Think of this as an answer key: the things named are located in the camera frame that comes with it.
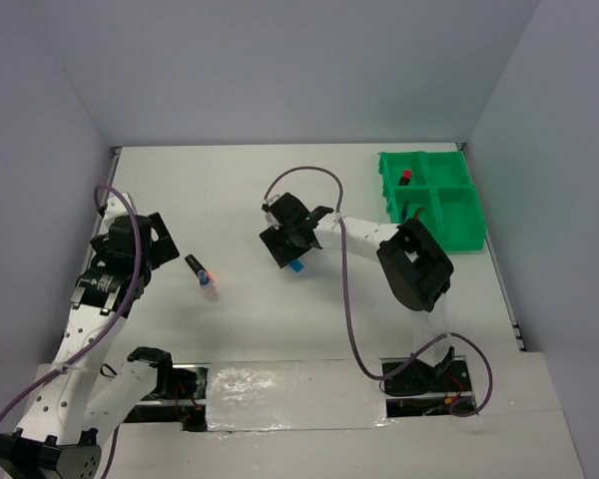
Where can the blue cap black highlighter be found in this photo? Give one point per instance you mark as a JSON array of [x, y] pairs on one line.
[[295, 265]]

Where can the pink cap black highlighter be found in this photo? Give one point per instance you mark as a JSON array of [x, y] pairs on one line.
[[405, 178]]

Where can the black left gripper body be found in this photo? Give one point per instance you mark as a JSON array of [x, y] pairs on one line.
[[162, 250]]

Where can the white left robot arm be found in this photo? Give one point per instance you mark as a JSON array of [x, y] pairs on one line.
[[63, 432]]

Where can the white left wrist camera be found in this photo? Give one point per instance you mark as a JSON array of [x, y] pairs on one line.
[[114, 207]]

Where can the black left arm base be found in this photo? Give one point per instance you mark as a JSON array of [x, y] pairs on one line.
[[184, 404]]

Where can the silver tape sheet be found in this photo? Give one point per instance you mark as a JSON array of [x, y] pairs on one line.
[[298, 395]]

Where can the small clear glue bottle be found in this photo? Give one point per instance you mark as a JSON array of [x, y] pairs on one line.
[[209, 290]]

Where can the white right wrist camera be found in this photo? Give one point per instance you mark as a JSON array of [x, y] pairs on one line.
[[269, 217]]

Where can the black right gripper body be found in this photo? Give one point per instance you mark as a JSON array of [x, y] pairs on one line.
[[274, 238]]

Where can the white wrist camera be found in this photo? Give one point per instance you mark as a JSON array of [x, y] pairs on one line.
[[269, 217], [114, 207]]

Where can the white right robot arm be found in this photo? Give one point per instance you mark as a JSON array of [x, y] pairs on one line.
[[416, 269]]

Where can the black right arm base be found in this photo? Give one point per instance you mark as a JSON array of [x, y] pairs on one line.
[[420, 390]]

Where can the left aluminium table rail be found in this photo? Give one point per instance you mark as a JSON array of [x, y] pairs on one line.
[[87, 244]]

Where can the green compartment organizer tray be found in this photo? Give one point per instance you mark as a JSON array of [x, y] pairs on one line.
[[442, 185]]

